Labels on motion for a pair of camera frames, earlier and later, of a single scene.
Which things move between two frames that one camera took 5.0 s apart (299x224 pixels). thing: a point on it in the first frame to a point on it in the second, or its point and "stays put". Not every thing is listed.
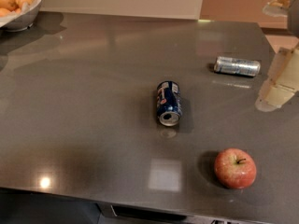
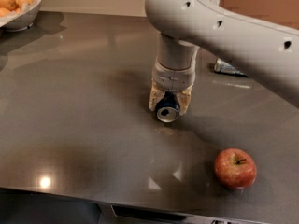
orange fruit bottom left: [4, 12] stays put
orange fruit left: [7, 3] stays put
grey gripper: [293, 21] to [172, 79]
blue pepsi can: [168, 103] stays put
